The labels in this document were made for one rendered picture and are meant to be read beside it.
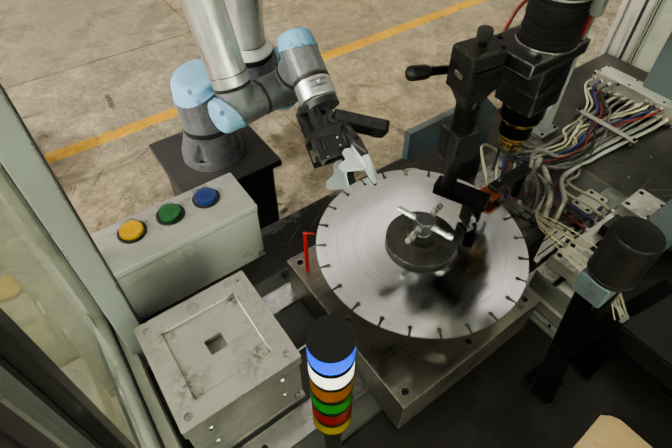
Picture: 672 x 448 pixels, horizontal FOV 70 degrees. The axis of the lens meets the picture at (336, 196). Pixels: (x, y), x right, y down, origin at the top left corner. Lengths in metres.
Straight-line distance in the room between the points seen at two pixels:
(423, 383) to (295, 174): 1.61
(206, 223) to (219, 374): 0.28
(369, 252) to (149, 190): 1.68
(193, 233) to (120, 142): 1.79
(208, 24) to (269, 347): 0.57
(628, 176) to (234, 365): 1.01
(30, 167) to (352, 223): 0.45
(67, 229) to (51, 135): 2.19
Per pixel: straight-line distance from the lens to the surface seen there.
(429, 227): 0.73
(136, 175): 2.41
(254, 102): 0.99
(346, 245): 0.76
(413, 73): 0.63
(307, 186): 2.18
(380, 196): 0.83
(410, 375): 0.77
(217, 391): 0.71
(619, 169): 1.36
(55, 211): 0.64
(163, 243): 0.88
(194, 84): 1.09
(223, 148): 1.17
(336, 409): 0.53
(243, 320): 0.76
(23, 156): 0.59
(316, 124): 0.92
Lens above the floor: 1.55
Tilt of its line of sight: 46 degrees down
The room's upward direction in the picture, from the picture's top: straight up
